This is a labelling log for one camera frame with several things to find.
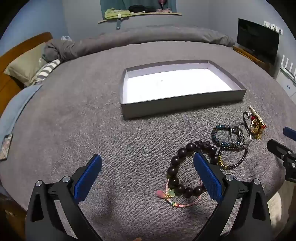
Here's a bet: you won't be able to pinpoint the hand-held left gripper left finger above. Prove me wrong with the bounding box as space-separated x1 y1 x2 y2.
25 153 103 241

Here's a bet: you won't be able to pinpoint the wooden bed headboard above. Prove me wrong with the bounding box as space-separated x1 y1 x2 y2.
0 32 53 116

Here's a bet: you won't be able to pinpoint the white router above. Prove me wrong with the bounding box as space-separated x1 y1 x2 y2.
279 54 296 80

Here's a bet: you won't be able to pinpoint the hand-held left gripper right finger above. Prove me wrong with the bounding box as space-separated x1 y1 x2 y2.
193 152 272 241

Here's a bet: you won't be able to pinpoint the beige rug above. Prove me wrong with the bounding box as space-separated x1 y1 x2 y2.
267 191 290 234

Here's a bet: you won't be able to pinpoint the thin bracelet with silver charm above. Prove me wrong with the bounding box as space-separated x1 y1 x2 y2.
243 111 253 130

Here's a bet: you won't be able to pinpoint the black cloth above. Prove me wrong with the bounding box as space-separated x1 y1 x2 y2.
128 5 158 13

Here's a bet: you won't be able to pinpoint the wooden window shelf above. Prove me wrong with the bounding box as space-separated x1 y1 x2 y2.
97 12 182 24

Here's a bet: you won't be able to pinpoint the white cabinet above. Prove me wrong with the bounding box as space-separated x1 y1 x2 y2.
275 70 296 98

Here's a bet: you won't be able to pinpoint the pink cord charm bracelet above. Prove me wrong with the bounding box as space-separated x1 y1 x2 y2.
157 179 206 207

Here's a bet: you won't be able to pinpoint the olive pillow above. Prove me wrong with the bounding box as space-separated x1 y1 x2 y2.
3 42 48 87

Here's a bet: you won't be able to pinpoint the silver bangle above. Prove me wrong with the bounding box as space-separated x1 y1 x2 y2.
238 122 253 146
229 125 245 147

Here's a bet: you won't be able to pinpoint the blue beaded bracelet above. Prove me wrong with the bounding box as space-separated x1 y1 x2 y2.
211 125 243 149

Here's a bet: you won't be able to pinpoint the grey white striped pillow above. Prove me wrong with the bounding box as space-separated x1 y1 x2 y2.
35 59 62 85

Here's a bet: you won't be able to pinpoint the grey duvet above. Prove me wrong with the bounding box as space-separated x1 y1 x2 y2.
42 25 236 63

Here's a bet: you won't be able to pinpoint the small dark red bead bracelet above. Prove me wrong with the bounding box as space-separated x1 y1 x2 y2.
217 146 248 171

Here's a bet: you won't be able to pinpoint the large dark wooden bead bracelet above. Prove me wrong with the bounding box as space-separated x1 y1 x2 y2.
167 140 220 198

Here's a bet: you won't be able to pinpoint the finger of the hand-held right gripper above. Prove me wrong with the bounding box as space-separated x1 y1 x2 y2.
283 127 296 139
267 139 296 160

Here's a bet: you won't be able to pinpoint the wooden television stand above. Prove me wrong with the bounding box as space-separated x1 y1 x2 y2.
232 45 275 77

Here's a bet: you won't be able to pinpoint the light blue blanket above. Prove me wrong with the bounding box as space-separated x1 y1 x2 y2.
0 85 43 149

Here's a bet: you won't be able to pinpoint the white wall hooks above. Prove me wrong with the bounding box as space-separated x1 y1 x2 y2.
264 20 284 35

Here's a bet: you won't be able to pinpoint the black television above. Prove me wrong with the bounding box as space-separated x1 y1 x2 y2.
236 18 280 66

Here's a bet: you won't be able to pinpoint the grey cardboard box tray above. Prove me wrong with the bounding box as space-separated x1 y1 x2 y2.
120 60 247 120

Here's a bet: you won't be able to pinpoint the green cloth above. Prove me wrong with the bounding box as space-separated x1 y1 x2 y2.
104 8 130 19

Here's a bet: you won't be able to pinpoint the grey knitted bedspread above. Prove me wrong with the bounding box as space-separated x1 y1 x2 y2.
0 40 296 241

